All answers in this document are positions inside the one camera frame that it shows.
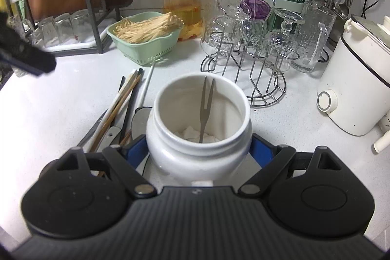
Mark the brown wooden chopstick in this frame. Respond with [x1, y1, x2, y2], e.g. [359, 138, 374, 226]
[89, 73, 143, 153]

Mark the textured glass mug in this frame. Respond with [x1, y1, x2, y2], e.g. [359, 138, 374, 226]
[292, 0, 336, 73]

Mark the steel two-prong fork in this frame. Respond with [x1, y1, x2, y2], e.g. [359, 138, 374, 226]
[199, 77, 215, 143]

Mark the upside-down drinking glass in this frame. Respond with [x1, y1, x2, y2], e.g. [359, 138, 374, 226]
[38, 17, 59, 48]
[71, 9, 93, 42]
[54, 12, 75, 44]

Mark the white Starbucks ceramic jar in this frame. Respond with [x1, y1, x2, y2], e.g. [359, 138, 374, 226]
[146, 73, 253, 185]

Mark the white ceramic spoon black rim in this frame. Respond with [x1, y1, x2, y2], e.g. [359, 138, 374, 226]
[131, 106, 152, 141]

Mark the black metal dish rack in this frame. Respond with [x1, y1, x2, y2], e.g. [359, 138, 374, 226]
[0, 0, 121, 58]

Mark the white speckled chopstick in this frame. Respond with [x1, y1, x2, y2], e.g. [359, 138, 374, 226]
[88, 70, 139, 153]

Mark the white drip tray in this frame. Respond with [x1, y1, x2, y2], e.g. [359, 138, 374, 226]
[37, 37, 96, 52]

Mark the green plastic basket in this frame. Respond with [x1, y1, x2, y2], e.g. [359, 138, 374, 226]
[107, 12, 183, 65]

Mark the chrome wire cup rack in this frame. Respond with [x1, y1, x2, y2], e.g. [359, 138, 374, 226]
[200, 0, 286, 108]

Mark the long white chopstick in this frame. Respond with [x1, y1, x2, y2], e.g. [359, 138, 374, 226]
[136, 60, 157, 109]

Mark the black thin chopstick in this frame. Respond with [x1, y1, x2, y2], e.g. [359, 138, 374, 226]
[77, 76, 126, 149]

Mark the bundle of dried noodles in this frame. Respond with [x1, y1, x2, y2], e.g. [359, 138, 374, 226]
[114, 12, 184, 44]

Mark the white electric cooker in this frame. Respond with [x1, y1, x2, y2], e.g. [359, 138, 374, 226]
[317, 15, 389, 153]

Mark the small stemmed glass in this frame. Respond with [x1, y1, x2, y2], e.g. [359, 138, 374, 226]
[265, 9, 305, 73]

